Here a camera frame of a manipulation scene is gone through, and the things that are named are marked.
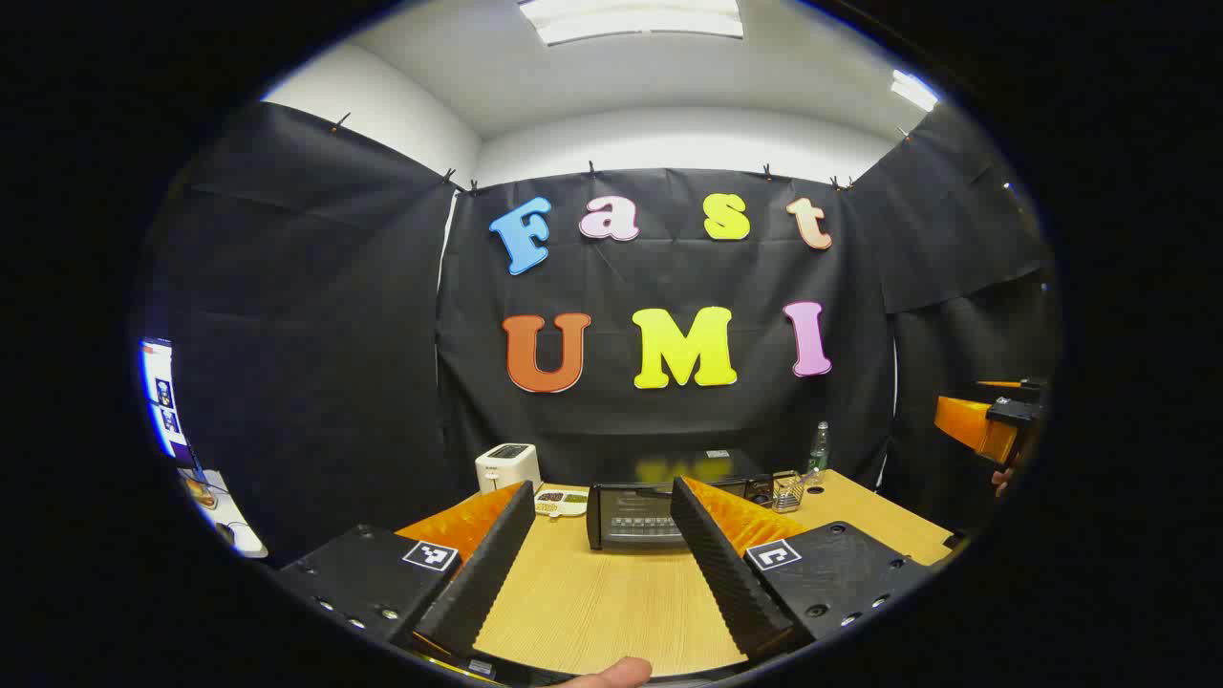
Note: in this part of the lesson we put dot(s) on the black electric oven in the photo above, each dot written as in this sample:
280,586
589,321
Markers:
631,521

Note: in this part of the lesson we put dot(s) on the white side desk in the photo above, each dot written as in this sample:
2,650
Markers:
229,521

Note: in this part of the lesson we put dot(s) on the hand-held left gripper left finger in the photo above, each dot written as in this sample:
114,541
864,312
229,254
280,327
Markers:
487,573

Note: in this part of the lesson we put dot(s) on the clear glass cup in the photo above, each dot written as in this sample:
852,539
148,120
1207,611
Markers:
787,492

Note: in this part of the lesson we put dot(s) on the small ceiling light panel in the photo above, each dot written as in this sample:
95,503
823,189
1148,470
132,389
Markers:
913,90

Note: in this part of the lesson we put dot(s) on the white toaster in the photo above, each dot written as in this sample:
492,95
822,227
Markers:
506,468

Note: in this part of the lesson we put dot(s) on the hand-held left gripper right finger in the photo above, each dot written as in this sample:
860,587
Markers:
726,573

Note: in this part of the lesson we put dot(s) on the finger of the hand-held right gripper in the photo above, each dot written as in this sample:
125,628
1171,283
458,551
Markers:
970,425

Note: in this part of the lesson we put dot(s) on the large ceiling light panel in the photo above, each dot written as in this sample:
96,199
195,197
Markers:
631,19

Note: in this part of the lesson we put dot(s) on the black backdrop cloth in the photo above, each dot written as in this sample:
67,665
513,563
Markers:
611,277

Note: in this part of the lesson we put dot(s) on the computer monitor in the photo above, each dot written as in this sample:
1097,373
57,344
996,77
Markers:
164,401

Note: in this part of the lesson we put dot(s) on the white snack tray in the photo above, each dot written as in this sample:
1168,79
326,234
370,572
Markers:
562,503

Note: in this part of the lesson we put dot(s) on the clear plastic bottle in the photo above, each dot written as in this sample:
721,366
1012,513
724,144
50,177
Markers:
818,454

